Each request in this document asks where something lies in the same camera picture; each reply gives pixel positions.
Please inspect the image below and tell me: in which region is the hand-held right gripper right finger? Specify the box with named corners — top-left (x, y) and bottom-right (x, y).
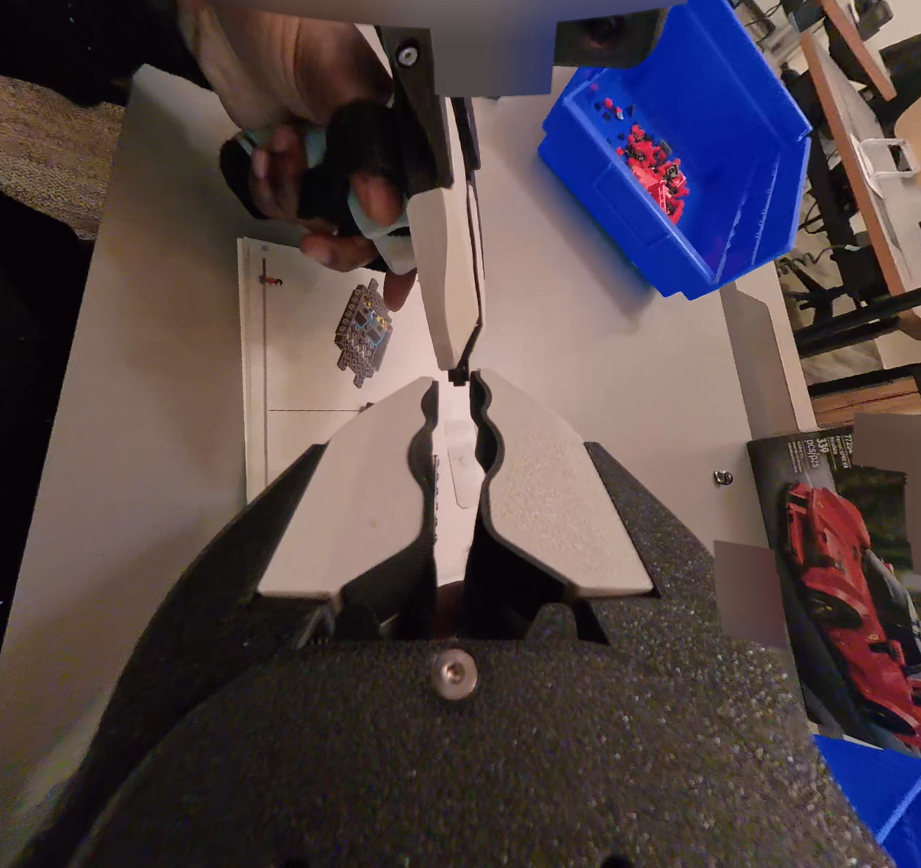
top-left (468, 368), bottom-right (655, 600)

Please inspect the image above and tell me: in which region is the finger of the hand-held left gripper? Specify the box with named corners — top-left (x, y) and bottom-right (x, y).
top-left (406, 185), bottom-right (482, 373)
top-left (466, 179), bottom-right (488, 329)

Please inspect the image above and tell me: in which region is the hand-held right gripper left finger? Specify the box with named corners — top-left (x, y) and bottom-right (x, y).
top-left (257, 376), bottom-right (440, 601)

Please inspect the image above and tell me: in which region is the white lego instruction booklet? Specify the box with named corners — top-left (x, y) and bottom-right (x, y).
top-left (237, 235), bottom-right (490, 581)

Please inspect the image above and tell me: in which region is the pile of red lego pieces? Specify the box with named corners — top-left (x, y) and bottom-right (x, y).
top-left (590, 80), bottom-right (693, 225)

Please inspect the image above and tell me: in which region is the lego box with red car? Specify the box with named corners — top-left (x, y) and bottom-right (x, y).
top-left (747, 425), bottom-right (921, 754)

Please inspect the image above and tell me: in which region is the person's left hand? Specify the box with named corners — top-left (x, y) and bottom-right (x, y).
top-left (178, 0), bottom-right (420, 314)

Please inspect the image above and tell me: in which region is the blue plastic storage bin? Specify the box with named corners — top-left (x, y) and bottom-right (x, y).
top-left (813, 733), bottom-right (921, 868)
top-left (538, 0), bottom-right (814, 301)

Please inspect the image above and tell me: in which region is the wooden office desk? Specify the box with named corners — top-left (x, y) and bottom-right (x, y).
top-left (800, 32), bottom-right (921, 340)
top-left (795, 0), bottom-right (899, 103)

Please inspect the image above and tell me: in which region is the white desk clamp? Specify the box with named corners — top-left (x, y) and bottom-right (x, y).
top-left (849, 136), bottom-right (921, 180)

